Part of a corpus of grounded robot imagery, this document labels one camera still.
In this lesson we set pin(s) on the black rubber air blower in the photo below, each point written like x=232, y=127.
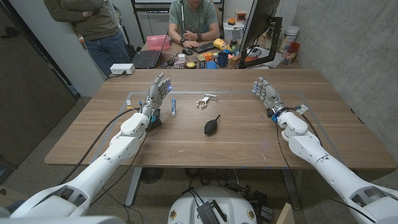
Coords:
x=211, y=128

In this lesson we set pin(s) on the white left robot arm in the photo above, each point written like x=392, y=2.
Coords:
x=102, y=165

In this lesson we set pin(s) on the blue white marker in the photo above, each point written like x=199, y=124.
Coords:
x=173, y=109

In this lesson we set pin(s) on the standing person olive sweater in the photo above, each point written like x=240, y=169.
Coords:
x=98, y=25

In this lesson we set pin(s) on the small pink grey box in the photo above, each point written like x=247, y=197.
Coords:
x=179, y=64

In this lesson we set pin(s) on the grey tape outline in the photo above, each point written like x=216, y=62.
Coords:
x=217, y=92

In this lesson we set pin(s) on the yellow plastic object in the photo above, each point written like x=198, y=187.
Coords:
x=221, y=44

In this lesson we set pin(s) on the dark yellow can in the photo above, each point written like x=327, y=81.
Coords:
x=201, y=62

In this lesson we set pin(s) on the red plastic container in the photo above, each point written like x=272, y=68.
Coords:
x=291, y=53

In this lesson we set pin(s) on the black computer mouse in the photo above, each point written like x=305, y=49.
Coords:
x=187, y=51

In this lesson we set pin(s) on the seated person green shirt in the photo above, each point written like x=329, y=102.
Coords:
x=194, y=18

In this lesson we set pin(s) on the grey table leg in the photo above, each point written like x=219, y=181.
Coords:
x=291, y=189
x=133, y=186

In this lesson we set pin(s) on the black keyboard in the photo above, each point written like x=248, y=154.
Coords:
x=203, y=47

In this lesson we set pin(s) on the black floor fan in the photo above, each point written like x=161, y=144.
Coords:
x=151, y=175

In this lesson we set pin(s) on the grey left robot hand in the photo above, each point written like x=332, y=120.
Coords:
x=155, y=95

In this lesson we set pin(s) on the orange plastic item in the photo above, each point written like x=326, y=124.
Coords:
x=207, y=56

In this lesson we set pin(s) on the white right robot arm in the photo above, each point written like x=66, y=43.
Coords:
x=335, y=177

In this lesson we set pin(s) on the black laptop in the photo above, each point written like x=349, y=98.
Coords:
x=146, y=59

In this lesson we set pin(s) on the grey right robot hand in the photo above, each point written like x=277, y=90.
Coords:
x=270, y=95

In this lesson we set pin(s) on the black box on torso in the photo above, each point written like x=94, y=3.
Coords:
x=206, y=214

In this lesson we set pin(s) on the black monitor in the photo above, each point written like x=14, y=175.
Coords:
x=258, y=21

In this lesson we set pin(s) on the small white box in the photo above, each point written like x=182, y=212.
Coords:
x=181, y=57

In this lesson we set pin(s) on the white storage box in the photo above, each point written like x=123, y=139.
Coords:
x=233, y=31

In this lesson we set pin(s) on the dark blue mug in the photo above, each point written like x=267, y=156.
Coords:
x=222, y=59

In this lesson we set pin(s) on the black monitor stand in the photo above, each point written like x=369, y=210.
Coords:
x=275, y=37

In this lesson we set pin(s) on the pink plastic box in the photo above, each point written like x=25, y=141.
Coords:
x=158, y=42

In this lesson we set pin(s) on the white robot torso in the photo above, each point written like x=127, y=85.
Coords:
x=186, y=208

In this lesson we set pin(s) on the dark door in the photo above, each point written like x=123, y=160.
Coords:
x=28, y=93

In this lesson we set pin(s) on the white power strip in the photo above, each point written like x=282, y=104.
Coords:
x=122, y=68

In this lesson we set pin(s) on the cardboard piece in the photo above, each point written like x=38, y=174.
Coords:
x=285, y=215

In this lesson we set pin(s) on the silver metal clamp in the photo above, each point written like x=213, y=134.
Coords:
x=203, y=101

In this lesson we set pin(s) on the white lidded jar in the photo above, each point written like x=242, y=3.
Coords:
x=289, y=37

